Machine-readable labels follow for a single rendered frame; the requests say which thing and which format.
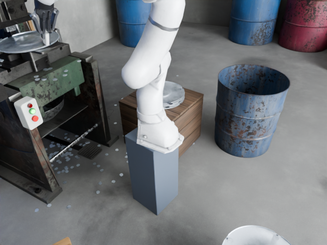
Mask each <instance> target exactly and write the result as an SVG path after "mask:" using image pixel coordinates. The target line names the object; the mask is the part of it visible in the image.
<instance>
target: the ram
mask: <svg viewBox="0 0 327 245"><path fill-rule="evenodd" d="M27 15H28V12H27V8H26V5H25V2H24V0H0V22H4V21H7V20H13V19H17V18H21V17H24V16H27Z"/></svg>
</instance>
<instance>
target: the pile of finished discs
mask: <svg viewBox="0 0 327 245"><path fill-rule="evenodd" d="M184 95H185V92H184V89H183V88H182V86H180V85H179V84H177V83H174V82H169V81H165V83H164V88H163V107H164V109H170V108H174V107H177V106H178V105H180V104H181V103H182V102H183V101H184Z"/></svg>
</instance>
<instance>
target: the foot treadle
mask: <svg viewBox="0 0 327 245"><path fill-rule="evenodd" d="M43 138H45V139H48V140H51V141H54V142H56V143H59V144H62V145H65V146H67V145H68V144H70V142H67V141H64V140H61V139H58V138H56V137H53V136H50V135H46V136H45V137H43ZM71 148H72V149H75V150H78V151H77V154H78V155H81V156H83V157H85V158H88V159H91V160H92V159H94V158H95V157H96V156H97V155H98V154H99V153H100V152H102V148H99V147H97V146H94V145H92V144H89V143H87V144H86V145H85V146H83V147H81V146H79V145H76V144H75V145H74V146H72V147H71Z"/></svg>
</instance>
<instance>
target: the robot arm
mask: <svg viewBox="0 0 327 245"><path fill-rule="evenodd" d="M57 1H58V0H34V4H35V9H34V12H33V13H32V14H31V13H30V14H29V16H30V17H31V18H32V20H33V23H34V26H35V28H36V31H37V32H38V33H39V34H41V38H42V39H43V43H44V44H45V45H47V46H49V38H50V37H51V33H52V32H51V31H54V30H55V24H56V20H57V16H58V14H59V11H58V10H57V9H56V8H54V3H55V2H57ZM142 1H143V2H144V3H151V10H150V14H149V17H148V20H147V23H146V25H145V29H144V31H143V34H142V37H141V39H140V40H139V42H138V44H137V46H136V48H135V50H134V51H133V53H132V55H131V57H130V59H129V60H128V61H127V63H126V64H125V65H124V67H123V68H122V72H121V76H122V79H123V81H124V83H125V84H126V85H127V86H128V87H129V88H132V89H137V91H136V98H137V118H138V129H137V135H136V136H137V144H140V145H142V146H145V147H148V148H150V149H153V150H156V151H158V152H161V153H164V154H166V153H169V152H172V151H174V150H175V149H176V148H177V147H179V146H180V145H181V144H182V142H183V140H184V136H182V135H181V134H180V133H178V128H177V127H176V126H175V125H174V122H172V121H171V120H170V119H169V118H168V117H167V116H166V113H165V110H164V107H163V89H164V83H165V78H166V74H167V69H168V67H169V65H170V62H171V56H170V52H169V50H170V48H171V46H172V43H173V41H174V38H175V36H176V34H177V31H178V29H179V26H180V23H181V20H182V17H183V13H184V8H185V0H142ZM36 15H38V17H39V23H40V25H39V23H38V20H37V16H36Z"/></svg>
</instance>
